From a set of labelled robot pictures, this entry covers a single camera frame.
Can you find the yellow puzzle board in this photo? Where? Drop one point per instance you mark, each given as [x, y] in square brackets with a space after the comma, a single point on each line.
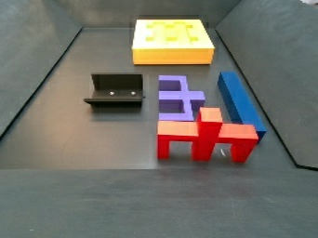
[171, 42]

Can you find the purple puzzle piece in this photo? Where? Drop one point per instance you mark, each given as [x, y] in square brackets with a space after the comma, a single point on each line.
[177, 102]

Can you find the red puzzle piece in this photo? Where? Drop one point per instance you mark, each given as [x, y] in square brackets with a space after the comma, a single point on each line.
[204, 133]

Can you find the blue rectangular block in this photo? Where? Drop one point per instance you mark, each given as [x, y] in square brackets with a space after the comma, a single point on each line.
[239, 106]

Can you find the black metal bracket holder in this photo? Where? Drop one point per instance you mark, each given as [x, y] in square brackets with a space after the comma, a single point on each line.
[116, 88]

